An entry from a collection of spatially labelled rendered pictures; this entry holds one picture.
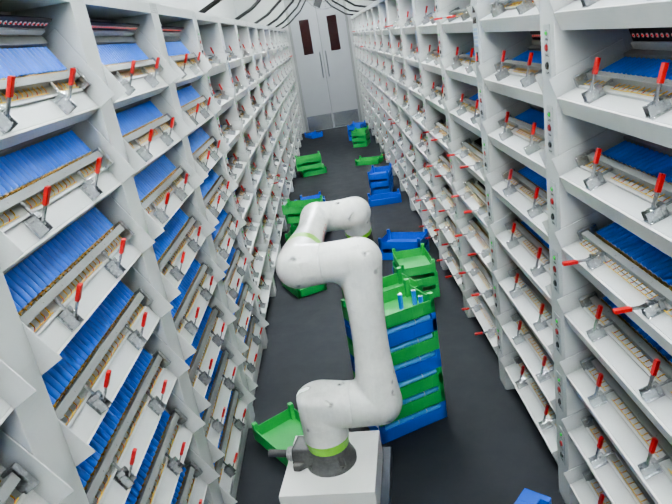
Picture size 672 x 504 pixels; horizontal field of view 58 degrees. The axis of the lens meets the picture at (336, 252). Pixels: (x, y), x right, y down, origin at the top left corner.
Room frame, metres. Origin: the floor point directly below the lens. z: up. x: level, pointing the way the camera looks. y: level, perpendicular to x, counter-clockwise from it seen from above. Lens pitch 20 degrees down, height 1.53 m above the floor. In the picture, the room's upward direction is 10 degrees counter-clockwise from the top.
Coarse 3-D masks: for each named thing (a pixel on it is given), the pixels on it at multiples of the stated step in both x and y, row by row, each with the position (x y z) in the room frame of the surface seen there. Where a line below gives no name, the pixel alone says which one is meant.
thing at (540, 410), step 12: (504, 360) 2.18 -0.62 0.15; (516, 360) 2.16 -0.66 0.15; (516, 372) 2.11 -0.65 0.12; (528, 372) 2.08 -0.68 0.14; (516, 384) 2.01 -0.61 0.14; (528, 384) 2.01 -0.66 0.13; (528, 396) 1.94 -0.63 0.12; (540, 396) 1.91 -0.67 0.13; (528, 408) 1.88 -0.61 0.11; (540, 408) 1.85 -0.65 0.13; (540, 420) 1.80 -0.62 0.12; (552, 420) 1.77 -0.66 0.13; (540, 432) 1.76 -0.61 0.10; (552, 432) 1.71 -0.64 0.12; (552, 444) 1.66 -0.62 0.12
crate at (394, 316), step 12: (396, 288) 2.23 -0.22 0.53; (408, 288) 2.23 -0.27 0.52; (384, 300) 2.21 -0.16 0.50; (396, 300) 2.22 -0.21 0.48; (408, 300) 2.20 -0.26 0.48; (432, 300) 2.06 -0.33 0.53; (396, 312) 2.01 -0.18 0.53; (408, 312) 2.03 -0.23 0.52; (420, 312) 2.04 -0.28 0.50; (432, 312) 2.06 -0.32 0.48; (396, 324) 2.01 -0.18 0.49
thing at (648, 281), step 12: (588, 240) 1.42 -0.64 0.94; (600, 240) 1.37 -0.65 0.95; (612, 252) 1.30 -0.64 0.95; (612, 264) 1.27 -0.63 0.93; (624, 264) 1.23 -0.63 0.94; (636, 276) 1.17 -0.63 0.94; (648, 276) 1.14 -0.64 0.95; (636, 288) 1.14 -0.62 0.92; (648, 288) 1.13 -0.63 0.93; (660, 288) 1.08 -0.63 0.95
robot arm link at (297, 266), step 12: (288, 240) 1.60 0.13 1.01; (300, 240) 1.56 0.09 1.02; (312, 240) 1.59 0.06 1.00; (288, 252) 1.50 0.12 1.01; (300, 252) 1.49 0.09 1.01; (312, 252) 1.48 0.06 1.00; (276, 264) 1.51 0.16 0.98; (288, 264) 1.47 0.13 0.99; (300, 264) 1.47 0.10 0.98; (312, 264) 1.46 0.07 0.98; (288, 276) 1.47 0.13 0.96; (300, 276) 1.46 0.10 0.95; (312, 276) 1.46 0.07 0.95; (300, 288) 1.49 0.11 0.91
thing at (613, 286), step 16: (576, 224) 1.48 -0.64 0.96; (592, 224) 1.46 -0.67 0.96; (608, 224) 1.48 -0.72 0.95; (560, 240) 1.48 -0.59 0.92; (576, 240) 1.48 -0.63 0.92; (576, 256) 1.40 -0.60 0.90; (592, 272) 1.30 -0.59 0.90; (608, 272) 1.27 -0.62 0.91; (608, 288) 1.21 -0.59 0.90; (624, 288) 1.18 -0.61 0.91; (640, 288) 1.15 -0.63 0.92; (624, 304) 1.13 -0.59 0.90; (640, 304) 1.10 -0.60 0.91; (640, 320) 1.07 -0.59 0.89; (656, 320) 1.03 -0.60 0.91; (656, 336) 1.01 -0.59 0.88
